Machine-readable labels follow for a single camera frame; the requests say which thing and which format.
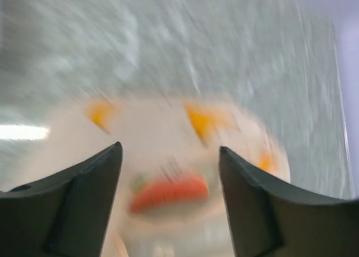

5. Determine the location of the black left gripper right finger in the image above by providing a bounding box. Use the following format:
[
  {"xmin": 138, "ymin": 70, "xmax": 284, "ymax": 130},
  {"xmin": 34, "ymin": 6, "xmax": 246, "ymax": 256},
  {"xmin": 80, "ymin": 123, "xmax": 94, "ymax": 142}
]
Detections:
[{"xmin": 219, "ymin": 146, "xmax": 358, "ymax": 256}]

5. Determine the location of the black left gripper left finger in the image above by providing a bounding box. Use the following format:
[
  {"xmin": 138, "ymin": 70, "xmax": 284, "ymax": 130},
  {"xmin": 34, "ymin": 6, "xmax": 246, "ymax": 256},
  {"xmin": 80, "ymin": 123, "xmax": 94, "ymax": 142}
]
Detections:
[{"xmin": 1, "ymin": 142, "xmax": 123, "ymax": 256}]

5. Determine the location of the translucent orange plastic bag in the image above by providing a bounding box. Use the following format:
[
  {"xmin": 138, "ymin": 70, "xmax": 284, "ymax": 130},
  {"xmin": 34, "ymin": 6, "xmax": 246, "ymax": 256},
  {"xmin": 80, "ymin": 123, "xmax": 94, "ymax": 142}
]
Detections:
[{"xmin": 42, "ymin": 98, "xmax": 290, "ymax": 256}]

